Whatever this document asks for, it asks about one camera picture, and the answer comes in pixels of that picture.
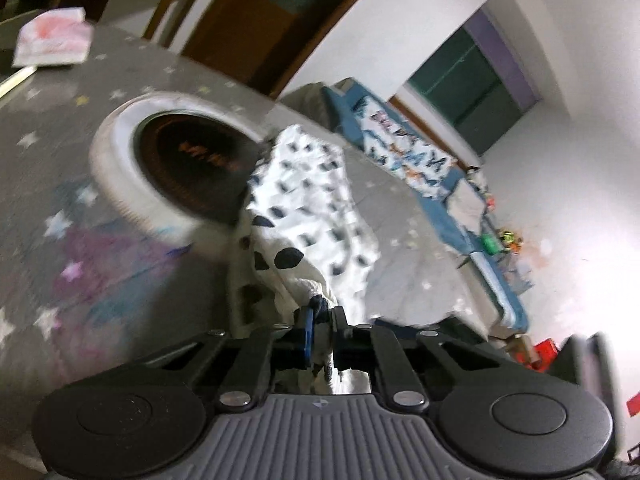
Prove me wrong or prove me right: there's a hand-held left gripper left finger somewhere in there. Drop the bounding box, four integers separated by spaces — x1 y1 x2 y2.
142 307 316 408

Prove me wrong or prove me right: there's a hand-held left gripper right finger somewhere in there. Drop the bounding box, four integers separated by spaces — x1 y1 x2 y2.
331 307 501 407

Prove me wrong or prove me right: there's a white polka dot garment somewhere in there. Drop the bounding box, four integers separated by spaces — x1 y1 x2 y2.
227 124 386 386

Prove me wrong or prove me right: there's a red box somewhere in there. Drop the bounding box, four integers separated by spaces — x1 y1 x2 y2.
517 340 558 371

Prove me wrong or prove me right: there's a grey star-printed tablecloth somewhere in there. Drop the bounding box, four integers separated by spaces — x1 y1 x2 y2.
0 25 501 480

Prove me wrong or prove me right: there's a blue sofa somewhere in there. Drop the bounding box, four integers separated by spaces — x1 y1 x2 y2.
280 77 531 333

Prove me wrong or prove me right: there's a beige cushion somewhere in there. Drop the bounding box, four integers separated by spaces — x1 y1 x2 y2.
445 180 488 226

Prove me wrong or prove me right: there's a butterfly print pillow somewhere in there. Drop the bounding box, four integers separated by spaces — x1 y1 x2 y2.
350 95 458 198

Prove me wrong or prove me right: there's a black round induction cooktop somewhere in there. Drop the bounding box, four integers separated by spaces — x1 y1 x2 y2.
132 112 271 223

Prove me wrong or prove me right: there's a green framed window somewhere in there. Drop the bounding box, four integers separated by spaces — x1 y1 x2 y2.
407 7 541 156

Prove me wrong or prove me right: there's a brown wooden door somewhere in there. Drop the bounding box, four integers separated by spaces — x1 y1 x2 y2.
180 0 401 101

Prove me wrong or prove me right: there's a pink tissue pack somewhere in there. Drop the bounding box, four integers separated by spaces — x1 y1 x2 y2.
12 7 96 68

